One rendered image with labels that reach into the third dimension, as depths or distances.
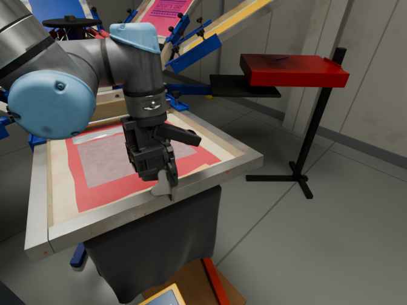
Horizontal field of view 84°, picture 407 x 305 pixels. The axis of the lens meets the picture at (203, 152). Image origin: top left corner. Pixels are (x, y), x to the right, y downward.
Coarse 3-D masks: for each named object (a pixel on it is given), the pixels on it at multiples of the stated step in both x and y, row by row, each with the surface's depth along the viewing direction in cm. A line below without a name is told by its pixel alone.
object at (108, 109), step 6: (102, 102) 93; (108, 102) 94; (114, 102) 95; (120, 102) 96; (96, 108) 92; (102, 108) 93; (108, 108) 95; (114, 108) 96; (120, 108) 97; (126, 108) 98; (96, 114) 93; (102, 114) 94; (108, 114) 96; (114, 114) 97; (120, 114) 98; (90, 120) 93
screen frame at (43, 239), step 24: (192, 120) 92; (48, 144) 81; (240, 144) 72; (48, 168) 66; (216, 168) 61; (240, 168) 63; (48, 192) 56; (144, 192) 53; (192, 192) 57; (48, 216) 49; (96, 216) 47; (120, 216) 49; (48, 240) 43; (72, 240) 45
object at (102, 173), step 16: (96, 128) 97; (80, 144) 84; (96, 144) 84; (112, 144) 83; (80, 160) 74; (96, 160) 74; (112, 160) 73; (128, 160) 73; (80, 176) 66; (96, 176) 66; (112, 176) 66; (128, 176) 66; (80, 192) 60; (96, 192) 60; (112, 192) 59; (128, 192) 59; (80, 208) 55
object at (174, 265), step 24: (216, 192) 78; (168, 216) 71; (192, 216) 78; (216, 216) 87; (120, 240) 65; (144, 240) 71; (168, 240) 78; (192, 240) 89; (96, 264) 66; (120, 264) 71; (144, 264) 78; (168, 264) 88; (120, 288) 79; (144, 288) 90
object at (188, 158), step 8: (176, 144) 82; (184, 144) 81; (176, 152) 76; (184, 152) 76; (192, 152) 76; (200, 152) 76; (208, 152) 76; (176, 160) 72; (184, 160) 72; (192, 160) 72; (200, 160) 71; (208, 160) 71; (216, 160) 71; (184, 168) 68; (192, 168) 68
